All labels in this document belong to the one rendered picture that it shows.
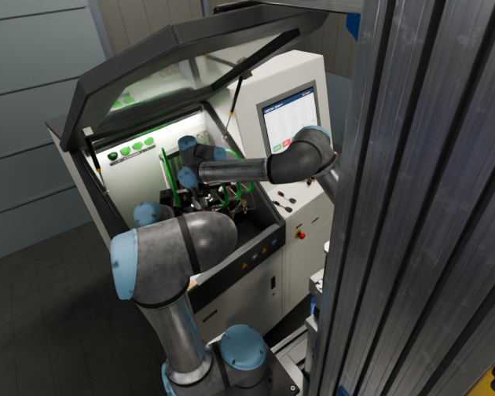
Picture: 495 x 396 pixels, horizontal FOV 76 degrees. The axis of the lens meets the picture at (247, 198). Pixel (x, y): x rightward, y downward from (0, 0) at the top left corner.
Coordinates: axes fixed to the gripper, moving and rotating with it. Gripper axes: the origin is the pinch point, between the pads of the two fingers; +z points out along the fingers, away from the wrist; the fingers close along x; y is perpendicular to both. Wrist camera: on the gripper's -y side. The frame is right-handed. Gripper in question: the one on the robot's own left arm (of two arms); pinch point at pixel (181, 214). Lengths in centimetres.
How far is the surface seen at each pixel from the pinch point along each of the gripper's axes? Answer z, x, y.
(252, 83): 22, 43, -54
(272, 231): 34.7, 31.2, 16.5
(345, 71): 205, 146, -125
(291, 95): 43, 62, -51
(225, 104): 21, 28, -48
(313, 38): 215, 129, -180
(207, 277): 13.6, -0.5, 28.1
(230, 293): 33, 3, 40
